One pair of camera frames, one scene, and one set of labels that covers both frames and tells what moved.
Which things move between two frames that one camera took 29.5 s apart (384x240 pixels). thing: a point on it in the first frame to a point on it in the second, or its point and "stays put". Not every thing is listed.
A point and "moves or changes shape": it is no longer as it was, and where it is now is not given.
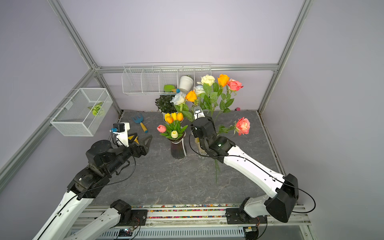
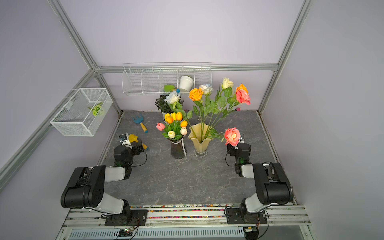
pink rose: x=234 y=85 to x=242 y=97
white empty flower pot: x=186 y=83 stays put
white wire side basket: x=85 y=111 stays put
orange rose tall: x=222 y=80 to x=241 y=86
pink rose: x=241 y=126 moves or changes shape
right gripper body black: x=195 y=128 to x=233 y=152
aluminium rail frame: x=193 y=222 stays put
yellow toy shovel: x=135 y=140 stays put
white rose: x=199 y=89 to x=207 y=88
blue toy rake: x=138 y=120 stays put
